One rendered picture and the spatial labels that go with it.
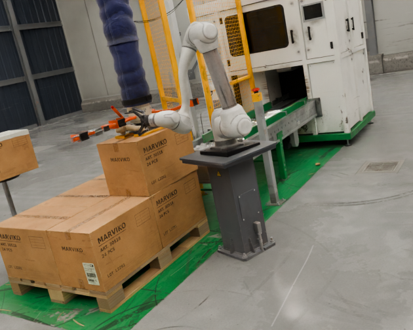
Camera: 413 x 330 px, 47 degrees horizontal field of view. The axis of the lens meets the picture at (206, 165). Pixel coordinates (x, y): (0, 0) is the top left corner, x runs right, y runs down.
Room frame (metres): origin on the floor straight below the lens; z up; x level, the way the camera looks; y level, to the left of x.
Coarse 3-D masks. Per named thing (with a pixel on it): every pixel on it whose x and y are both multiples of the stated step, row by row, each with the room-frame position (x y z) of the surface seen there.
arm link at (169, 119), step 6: (156, 114) 3.04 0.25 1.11; (162, 114) 2.99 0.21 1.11; (168, 114) 2.97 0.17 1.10; (174, 114) 2.97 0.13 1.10; (156, 120) 3.01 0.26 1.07; (162, 120) 2.98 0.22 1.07; (168, 120) 2.96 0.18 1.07; (174, 120) 2.96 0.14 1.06; (162, 126) 3.02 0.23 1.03; (168, 126) 3.00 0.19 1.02; (174, 126) 3.03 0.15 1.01
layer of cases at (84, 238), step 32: (64, 192) 3.77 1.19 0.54; (96, 192) 3.56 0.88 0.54; (160, 192) 3.24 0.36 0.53; (192, 192) 3.55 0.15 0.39; (0, 224) 3.24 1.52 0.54; (32, 224) 3.08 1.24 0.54; (64, 224) 2.94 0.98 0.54; (96, 224) 2.80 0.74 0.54; (128, 224) 2.94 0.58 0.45; (160, 224) 3.18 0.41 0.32; (192, 224) 3.48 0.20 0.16; (32, 256) 3.02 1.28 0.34; (64, 256) 2.83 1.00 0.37; (96, 256) 2.67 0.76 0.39; (128, 256) 2.88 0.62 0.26; (96, 288) 2.70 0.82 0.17
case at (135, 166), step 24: (96, 144) 3.40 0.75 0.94; (120, 144) 3.25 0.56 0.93; (144, 144) 3.22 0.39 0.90; (168, 144) 3.41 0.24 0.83; (192, 144) 3.63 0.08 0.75; (120, 168) 3.29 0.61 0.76; (144, 168) 3.17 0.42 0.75; (168, 168) 3.36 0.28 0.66; (192, 168) 3.58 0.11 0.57; (120, 192) 3.33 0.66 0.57; (144, 192) 3.18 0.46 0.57
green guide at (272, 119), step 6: (300, 102) 5.45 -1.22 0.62; (288, 108) 5.14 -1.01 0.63; (294, 108) 5.29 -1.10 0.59; (276, 114) 4.86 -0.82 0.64; (282, 114) 5.00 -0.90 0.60; (270, 120) 4.75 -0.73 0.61; (276, 120) 4.86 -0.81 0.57; (252, 126) 4.44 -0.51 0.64; (252, 132) 4.41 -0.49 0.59; (246, 138) 4.29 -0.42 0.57
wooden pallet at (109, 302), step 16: (176, 240) 3.29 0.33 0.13; (192, 240) 3.49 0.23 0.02; (160, 256) 3.11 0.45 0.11; (176, 256) 3.26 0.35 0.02; (144, 272) 3.09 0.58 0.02; (160, 272) 3.08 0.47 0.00; (16, 288) 3.19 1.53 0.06; (32, 288) 3.25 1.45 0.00; (48, 288) 2.98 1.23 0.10; (64, 288) 2.88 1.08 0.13; (112, 288) 2.71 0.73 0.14; (128, 288) 2.90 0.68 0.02; (112, 304) 2.68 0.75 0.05
